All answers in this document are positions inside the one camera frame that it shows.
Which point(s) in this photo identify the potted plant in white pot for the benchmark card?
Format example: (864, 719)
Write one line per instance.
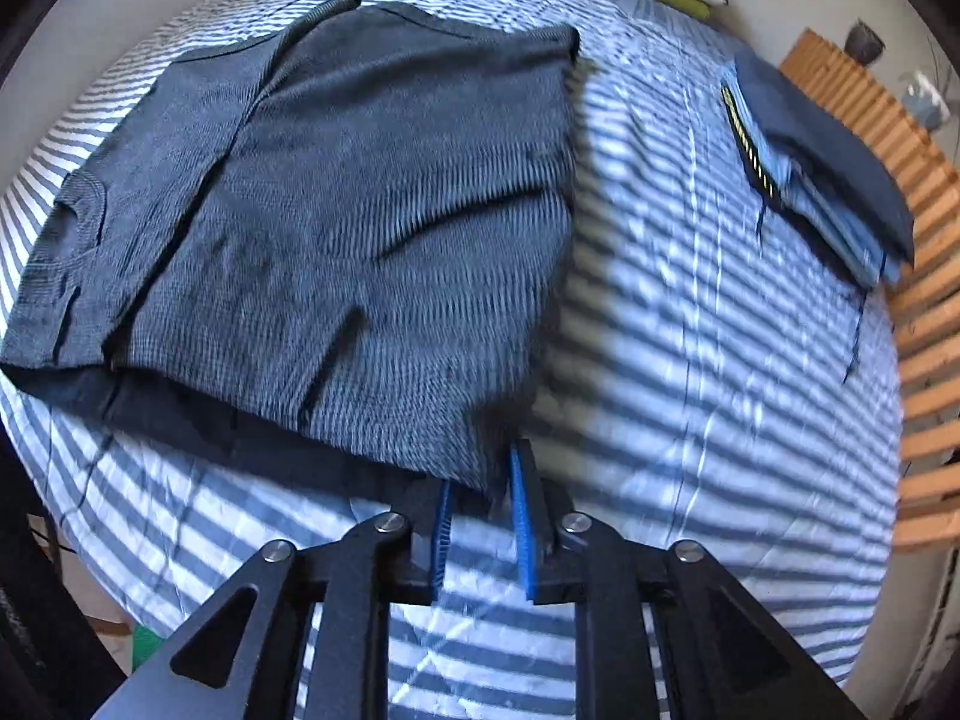
(922, 101)

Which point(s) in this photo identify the dark ceramic vase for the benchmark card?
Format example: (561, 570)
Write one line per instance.
(865, 41)

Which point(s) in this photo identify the green object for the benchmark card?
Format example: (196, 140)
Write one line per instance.
(150, 656)

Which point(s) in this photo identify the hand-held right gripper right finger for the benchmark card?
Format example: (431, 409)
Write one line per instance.
(525, 525)

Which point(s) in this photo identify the blue striped bed quilt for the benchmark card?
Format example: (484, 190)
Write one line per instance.
(712, 390)

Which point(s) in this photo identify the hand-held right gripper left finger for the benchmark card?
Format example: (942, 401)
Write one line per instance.
(442, 540)

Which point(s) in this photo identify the wooden slatted bed rail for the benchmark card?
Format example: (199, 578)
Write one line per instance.
(930, 390)

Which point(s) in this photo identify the grey knit sweater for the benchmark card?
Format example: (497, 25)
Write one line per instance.
(337, 202)

